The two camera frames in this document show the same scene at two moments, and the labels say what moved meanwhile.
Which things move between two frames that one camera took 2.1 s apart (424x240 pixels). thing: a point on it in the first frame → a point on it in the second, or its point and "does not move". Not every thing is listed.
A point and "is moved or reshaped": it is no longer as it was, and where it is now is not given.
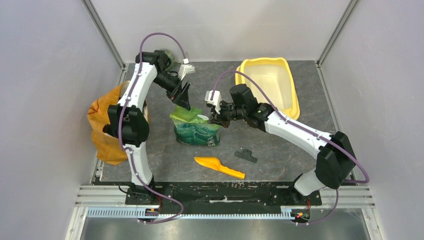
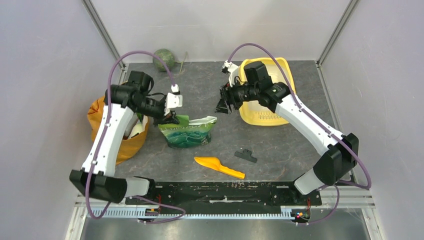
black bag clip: x=246 y=155 does not move
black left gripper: x=183 y=100 → x=171 y=118
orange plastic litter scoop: x=214 y=163 does not move
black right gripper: x=218 y=118 → x=227 y=98
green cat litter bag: x=192 y=127 is moved or reshaped
